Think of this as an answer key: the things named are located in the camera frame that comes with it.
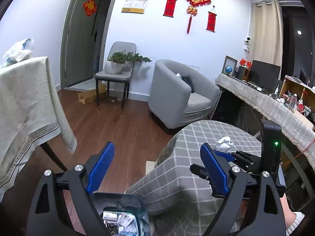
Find beige tablecloth side table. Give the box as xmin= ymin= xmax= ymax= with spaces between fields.
xmin=1 ymin=56 xmax=77 ymax=195

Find potted green plant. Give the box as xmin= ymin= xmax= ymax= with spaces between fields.
xmin=105 ymin=51 xmax=151 ymax=75

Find beige fringed desk cloth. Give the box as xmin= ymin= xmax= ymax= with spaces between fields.
xmin=216 ymin=74 xmax=314 ymax=167

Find left red scroll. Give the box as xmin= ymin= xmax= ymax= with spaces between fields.
xmin=163 ymin=0 xmax=177 ymax=18

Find wall calendar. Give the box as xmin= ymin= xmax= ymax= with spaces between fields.
xmin=121 ymin=0 xmax=147 ymax=14

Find grey picture frame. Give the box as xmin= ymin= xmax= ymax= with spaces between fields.
xmin=221 ymin=55 xmax=238 ymax=76

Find wooden bookshelf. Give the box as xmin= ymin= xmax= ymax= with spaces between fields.
xmin=278 ymin=75 xmax=314 ymax=118

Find grey checked tablecloth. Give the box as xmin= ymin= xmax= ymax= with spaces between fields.
xmin=126 ymin=120 xmax=261 ymax=235

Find black monitor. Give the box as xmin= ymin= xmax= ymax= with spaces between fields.
xmin=248 ymin=60 xmax=281 ymax=92

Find grey armchair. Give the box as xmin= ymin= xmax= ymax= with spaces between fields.
xmin=148 ymin=59 xmax=220 ymax=129

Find small red flags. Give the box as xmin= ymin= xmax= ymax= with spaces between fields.
xmin=240 ymin=59 xmax=251 ymax=68

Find beige curtain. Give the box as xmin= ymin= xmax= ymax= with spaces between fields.
xmin=249 ymin=0 xmax=284 ymax=67

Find dark blue trash bin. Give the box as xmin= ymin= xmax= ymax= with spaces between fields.
xmin=90 ymin=193 xmax=151 ymax=235

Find white plastic bag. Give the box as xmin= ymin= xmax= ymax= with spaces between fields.
xmin=1 ymin=38 xmax=34 ymax=68

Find right red scroll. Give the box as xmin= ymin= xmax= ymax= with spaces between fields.
xmin=206 ymin=12 xmax=217 ymax=32

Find red scroll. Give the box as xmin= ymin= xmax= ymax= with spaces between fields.
xmin=206 ymin=12 xmax=217 ymax=32
xmin=163 ymin=0 xmax=177 ymax=18

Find black handbag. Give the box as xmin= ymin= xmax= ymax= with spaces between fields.
xmin=182 ymin=76 xmax=194 ymax=93

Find grey dining chair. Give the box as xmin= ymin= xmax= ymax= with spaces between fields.
xmin=94 ymin=41 xmax=136 ymax=109

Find cardboard box on floor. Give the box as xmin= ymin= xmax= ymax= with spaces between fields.
xmin=77 ymin=83 xmax=107 ymax=104

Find red fu door sticker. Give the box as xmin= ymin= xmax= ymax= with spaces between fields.
xmin=83 ymin=0 xmax=97 ymax=17

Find white security camera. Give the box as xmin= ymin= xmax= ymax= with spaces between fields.
xmin=244 ymin=36 xmax=251 ymax=53

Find small blue globe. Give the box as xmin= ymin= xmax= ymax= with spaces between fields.
xmin=225 ymin=65 xmax=233 ymax=75

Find grey white paper ball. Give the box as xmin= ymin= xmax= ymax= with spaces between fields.
xmin=215 ymin=136 xmax=234 ymax=153

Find grey door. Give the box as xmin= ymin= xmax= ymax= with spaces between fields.
xmin=60 ymin=0 xmax=115 ymax=89

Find person's right hand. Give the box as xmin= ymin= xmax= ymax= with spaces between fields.
xmin=280 ymin=194 xmax=295 ymax=229

